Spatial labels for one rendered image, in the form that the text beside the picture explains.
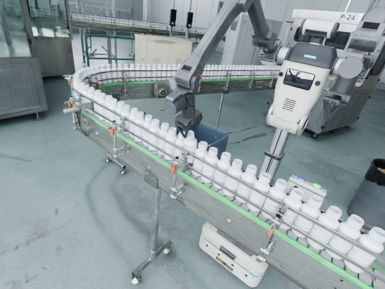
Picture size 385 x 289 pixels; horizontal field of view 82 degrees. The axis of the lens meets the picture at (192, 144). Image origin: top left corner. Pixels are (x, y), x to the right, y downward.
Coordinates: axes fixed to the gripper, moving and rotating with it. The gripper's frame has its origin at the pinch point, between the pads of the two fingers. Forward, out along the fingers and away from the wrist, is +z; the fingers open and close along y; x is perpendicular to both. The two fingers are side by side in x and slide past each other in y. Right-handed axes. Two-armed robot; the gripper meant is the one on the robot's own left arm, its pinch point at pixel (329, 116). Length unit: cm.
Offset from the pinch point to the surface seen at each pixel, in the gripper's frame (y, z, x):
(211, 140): 43, 56, 69
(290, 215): -18.7, 31.8, -3.4
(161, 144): -18, 34, 61
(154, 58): 245, 61, 352
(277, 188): -17.0, 25.5, 4.0
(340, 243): -18.0, 32.4, -19.5
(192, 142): -19, 24, 43
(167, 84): 82, 41, 156
